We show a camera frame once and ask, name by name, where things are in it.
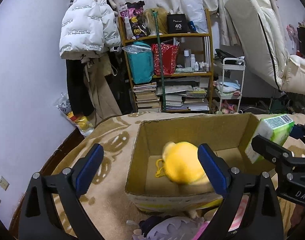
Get blond wig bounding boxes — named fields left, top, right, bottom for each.
left=143, top=8, right=169, bottom=35

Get black hanging garment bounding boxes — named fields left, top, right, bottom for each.
left=66, top=57, right=95, bottom=115

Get purple plush toy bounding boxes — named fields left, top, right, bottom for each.
left=126, top=215, right=210, bottom=240

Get wooden shelf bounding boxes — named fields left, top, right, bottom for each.
left=118, top=9, right=214, bottom=113

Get beige patterned blanket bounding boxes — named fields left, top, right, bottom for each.
left=13, top=111, right=305, bottom=240

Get dark hanging clothes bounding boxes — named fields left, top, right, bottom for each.
left=110, top=47, right=133, bottom=113

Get wide pile of books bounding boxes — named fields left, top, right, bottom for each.
left=156, top=77, right=210, bottom=112

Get small stack of books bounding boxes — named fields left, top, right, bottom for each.
left=133, top=82, right=161, bottom=109

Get red patterned bag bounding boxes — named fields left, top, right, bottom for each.
left=151, top=42, right=180, bottom=76

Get white rolling cart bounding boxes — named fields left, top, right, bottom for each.
left=214, top=57, right=246, bottom=114

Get white puffer jacket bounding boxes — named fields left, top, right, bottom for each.
left=59, top=0, right=122, bottom=59

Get green tissue pack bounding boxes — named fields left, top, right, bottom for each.
left=245, top=114, right=295, bottom=164

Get white cushion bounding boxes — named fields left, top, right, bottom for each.
left=280, top=55, right=305, bottom=95

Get beige hanging coat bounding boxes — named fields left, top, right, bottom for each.
left=83, top=55, right=123, bottom=125

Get teal bag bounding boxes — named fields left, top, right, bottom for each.
left=123, top=41, right=154, bottom=84

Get cardboard box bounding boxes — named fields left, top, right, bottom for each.
left=125, top=112, right=275, bottom=214

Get white mattress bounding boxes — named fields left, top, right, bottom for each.
left=224, top=0, right=290, bottom=92

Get person's leg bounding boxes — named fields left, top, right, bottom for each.
left=290, top=202, right=305, bottom=234

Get black box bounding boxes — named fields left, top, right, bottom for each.
left=167, top=13, right=186, bottom=34

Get purple printed bag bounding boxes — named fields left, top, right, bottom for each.
left=120, top=2, right=150, bottom=40

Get pink swirl plush toy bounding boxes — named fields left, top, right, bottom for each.
left=226, top=194, right=251, bottom=234

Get pink fan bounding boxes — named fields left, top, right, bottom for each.
left=286, top=24, right=299, bottom=53

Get green pole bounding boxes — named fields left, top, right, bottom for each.
left=151, top=9, right=168, bottom=113

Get plastic bag of yellow toys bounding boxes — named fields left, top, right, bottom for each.
left=55, top=94, right=95, bottom=138

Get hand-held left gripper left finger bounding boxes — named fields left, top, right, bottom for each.
left=19, top=144, right=104, bottom=240

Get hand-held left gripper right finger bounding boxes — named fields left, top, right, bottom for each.
left=197, top=144, right=284, bottom=240

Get yellow plush toy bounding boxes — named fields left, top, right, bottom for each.
left=155, top=141, right=224, bottom=204

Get clear plastic bag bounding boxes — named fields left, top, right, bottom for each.
left=184, top=0, right=209, bottom=34

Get row of cosmetic bottles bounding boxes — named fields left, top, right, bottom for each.
left=184, top=50, right=211, bottom=72

